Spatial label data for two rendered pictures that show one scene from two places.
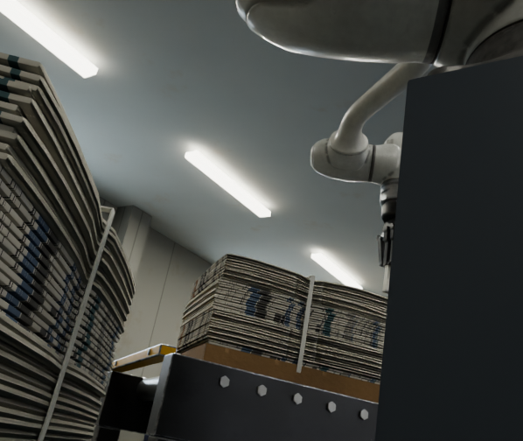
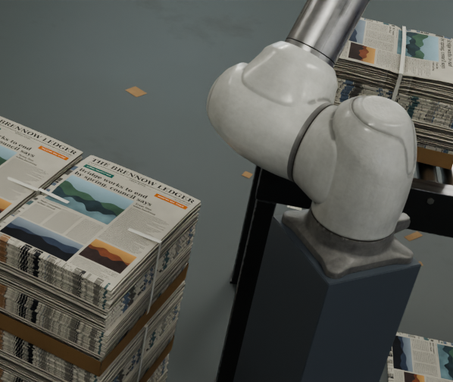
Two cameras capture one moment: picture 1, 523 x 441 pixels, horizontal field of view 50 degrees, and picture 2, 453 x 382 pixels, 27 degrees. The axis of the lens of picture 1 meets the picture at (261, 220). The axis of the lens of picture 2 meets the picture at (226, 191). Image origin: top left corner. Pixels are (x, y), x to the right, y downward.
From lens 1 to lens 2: 1.71 m
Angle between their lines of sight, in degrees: 60
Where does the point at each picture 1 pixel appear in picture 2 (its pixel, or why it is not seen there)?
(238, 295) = not seen: hidden behind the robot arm
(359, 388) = (432, 155)
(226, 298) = not seen: hidden behind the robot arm
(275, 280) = (367, 75)
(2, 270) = (117, 311)
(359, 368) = (434, 142)
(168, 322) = not seen: outside the picture
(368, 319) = (451, 107)
